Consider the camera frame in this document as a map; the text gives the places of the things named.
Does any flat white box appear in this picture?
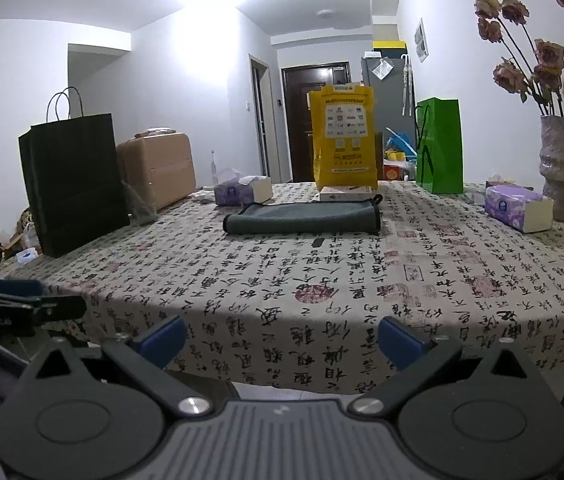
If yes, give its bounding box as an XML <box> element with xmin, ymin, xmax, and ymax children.
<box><xmin>319</xmin><ymin>186</ymin><xmax>383</xmax><ymax>204</ymax></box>

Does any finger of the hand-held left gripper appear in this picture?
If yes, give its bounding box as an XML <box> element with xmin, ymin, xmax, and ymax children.
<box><xmin>0</xmin><ymin>279</ymin><xmax>88</xmax><ymax>323</ymax></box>

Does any wall poster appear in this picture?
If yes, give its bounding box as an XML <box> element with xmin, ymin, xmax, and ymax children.
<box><xmin>414</xmin><ymin>17</ymin><xmax>430</xmax><ymax>64</ymax></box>

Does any dried rose bouquet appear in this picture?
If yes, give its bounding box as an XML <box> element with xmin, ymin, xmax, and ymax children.
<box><xmin>474</xmin><ymin>0</ymin><xmax>564</xmax><ymax>123</ymax></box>

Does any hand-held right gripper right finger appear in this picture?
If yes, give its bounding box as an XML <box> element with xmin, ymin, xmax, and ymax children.
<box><xmin>349</xmin><ymin>316</ymin><xmax>555</xmax><ymax>418</ymax></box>

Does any dark brown door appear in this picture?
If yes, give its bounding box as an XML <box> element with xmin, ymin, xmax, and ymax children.
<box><xmin>281</xmin><ymin>61</ymin><xmax>351</xmax><ymax>184</ymax></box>

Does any calligraphy printed tablecloth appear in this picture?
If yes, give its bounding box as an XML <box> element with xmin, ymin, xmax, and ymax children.
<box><xmin>0</xmin><ymin>179</ymin><xmax>564</xmax><ymax>397</ymax></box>

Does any white folded umbrella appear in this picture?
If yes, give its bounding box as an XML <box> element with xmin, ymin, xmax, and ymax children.
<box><xmin>401</xmin><ymin>54</ymin><xmax>413</xmax><ymax>117</ymax></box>

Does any grey refrigerator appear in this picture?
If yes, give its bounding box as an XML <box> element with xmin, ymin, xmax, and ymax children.
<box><xmin>360</xmin><ymin>53</ymin><xmax>417</xmax><ymax>133</ymax></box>

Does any clear plastic bag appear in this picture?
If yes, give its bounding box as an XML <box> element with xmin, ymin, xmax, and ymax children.
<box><xmin>121</xmin><ymin>179</ymin><xmax>159</xmax><ymax>225</ymax></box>

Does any yellow printed bag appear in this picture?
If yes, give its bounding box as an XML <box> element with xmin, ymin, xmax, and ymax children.
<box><xmin>308</xmin><ymin>83</ymin><xmax>377</xmax><ymax>192</ymax></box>

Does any tan suitcase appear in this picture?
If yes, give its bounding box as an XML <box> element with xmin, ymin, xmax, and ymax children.
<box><xmin>116</xmin><ymin>132</ymin><xmax>197</xmax><ymax>212</ymax></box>

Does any purple tissue pack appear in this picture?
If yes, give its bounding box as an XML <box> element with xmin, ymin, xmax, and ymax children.
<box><xmin>213</xmin><ymin>174</ymin><xmax>273</xmax><ymax>207</ymax></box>
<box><xmin>484</xmin><ymin>184</ymin><xmax>555</xmax><ymax>234</ymax></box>

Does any green paper bag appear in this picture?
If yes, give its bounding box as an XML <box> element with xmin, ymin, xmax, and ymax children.
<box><xmin>414</xmin><ymin>98</ymin><xmax>464</xmax><ymax>195</ymax></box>

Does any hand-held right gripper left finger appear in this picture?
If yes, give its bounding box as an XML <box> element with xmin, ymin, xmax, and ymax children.
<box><xmin>12</xmin><ymin>315</ymin><xmax>215</xmax><ymax>418</ymax></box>

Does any dark grey towel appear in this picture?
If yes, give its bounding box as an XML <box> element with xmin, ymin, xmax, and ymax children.
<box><xmin>223</xmin><ymin>194</ymin><xmax>383</xmax><ymax>237</ymax></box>

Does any black paper bag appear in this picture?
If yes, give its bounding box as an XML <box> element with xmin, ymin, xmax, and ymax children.
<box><xmin>18</xmin><ymin>86</ymin><xmax>131</xmax><ymax>258</ymax></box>

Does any blue plastic bag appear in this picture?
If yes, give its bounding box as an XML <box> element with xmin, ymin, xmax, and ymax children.
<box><xmin>384</xmin><ymin>127</ymin><xmax>417</xmax><ymax>156</ymax></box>

